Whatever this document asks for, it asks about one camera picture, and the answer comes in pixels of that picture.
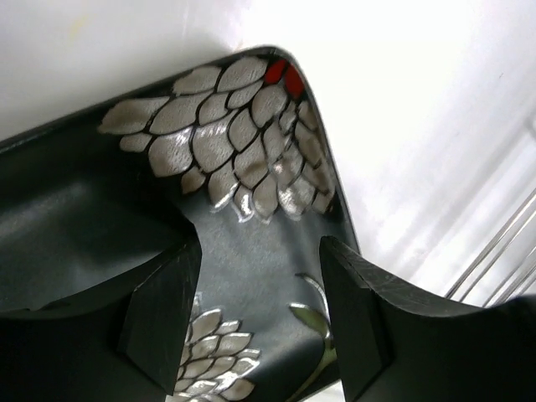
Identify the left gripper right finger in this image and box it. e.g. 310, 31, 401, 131
319, 236, 535, 401

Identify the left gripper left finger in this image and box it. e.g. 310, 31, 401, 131
1, 229, 202, 401

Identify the black floral square plate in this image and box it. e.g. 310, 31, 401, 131
1, 46, 356, 401

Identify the wire dish rack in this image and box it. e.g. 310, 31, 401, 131
443, 121, 536, 307

